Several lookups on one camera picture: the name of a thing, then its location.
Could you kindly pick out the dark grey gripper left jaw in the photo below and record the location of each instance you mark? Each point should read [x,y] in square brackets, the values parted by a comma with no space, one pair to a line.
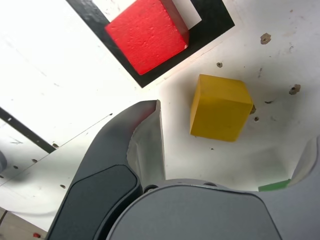
[105,175]

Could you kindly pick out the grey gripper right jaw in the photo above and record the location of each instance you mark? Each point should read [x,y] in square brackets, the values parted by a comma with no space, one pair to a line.
[200,215]

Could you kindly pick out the green cube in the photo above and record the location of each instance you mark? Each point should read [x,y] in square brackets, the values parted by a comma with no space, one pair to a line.
[275,186]

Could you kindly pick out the yellow cube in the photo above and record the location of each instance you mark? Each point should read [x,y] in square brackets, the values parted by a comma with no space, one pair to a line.
[220,112]

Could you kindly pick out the red cube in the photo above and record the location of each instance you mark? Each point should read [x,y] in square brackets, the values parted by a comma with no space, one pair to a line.
[147,37]

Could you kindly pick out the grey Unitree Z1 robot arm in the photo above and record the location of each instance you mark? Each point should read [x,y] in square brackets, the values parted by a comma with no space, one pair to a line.
[2,161]

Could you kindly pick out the black tape square outline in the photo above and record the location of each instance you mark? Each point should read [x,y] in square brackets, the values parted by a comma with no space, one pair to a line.
[215,30]

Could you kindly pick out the black tape strip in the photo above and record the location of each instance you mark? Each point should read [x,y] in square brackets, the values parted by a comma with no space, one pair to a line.
[25,130]

